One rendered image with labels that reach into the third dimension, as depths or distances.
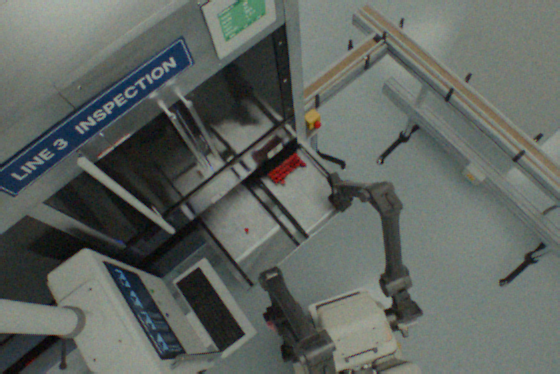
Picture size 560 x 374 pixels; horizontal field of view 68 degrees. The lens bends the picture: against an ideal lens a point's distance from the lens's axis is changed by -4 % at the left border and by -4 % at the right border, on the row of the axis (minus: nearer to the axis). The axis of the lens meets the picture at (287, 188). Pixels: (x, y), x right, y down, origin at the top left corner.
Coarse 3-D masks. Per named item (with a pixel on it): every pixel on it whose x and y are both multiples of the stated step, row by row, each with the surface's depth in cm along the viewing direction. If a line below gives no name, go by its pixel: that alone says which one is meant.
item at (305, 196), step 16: (304, 160) 218; (304, 176) 216; (320, 176) 215; (272, 192) 211; (288, 192) 213; (304, 192) 213; (320, 192) 212; (288, 208) 211; (304, 208) 210; (320, 208) 210; (304, 224) 207
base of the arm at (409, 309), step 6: (408, 294) 160; (402, 300) 159; (408, 300) 158; (396, 306) 160; (402, 306) 158; (408, 306) 159; (414, 306) 161; (396, 312) 160; (402, 312) 158; (408, 312) 158; (414, 312) 160; (420, 312) 159; (396, 318) 160; (402, 318) 159; (408, 318) 159; (396, 324) 159
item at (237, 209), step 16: (240, 192) 215; (208, 208) 213; (224, 208) 213; (240, 208) 212; (256, 208) 212; (208, 224) 210; (224, 224) 210; (240, 224) 209; (256, 224) 209; (272, 224) 208; (224, 240) 207; (240, 240) 207; (256, 240) 206; (240, 256) 202
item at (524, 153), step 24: (360, 24) 243; (384, 24) 238; (408, 48) 227; (408, 72) 236; (432, 72) 224; (456, 96) 220; (480, 96) 215; (480, 120) 214; (504, 120) 212; (504, 144) 209; (528, 144) 208; (528, 168) 206; (552, 168) 204; (552, 192) 203
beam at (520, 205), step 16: (400, 96) 265; (416, 96) 264; (416, 112) 261; (432, 112) 260; (432, 128) 259; (448, 128) 256; (448, 144) 256; (464, 144) 252; (464, 160) 253; (480, 160) 247; (496, 176) 244; (496, 192) 247; (512, 192) 240; (512, 208) 244; (528, 208) 236; (528, 224) 241; (544, 224) 233; (544, 240) 238
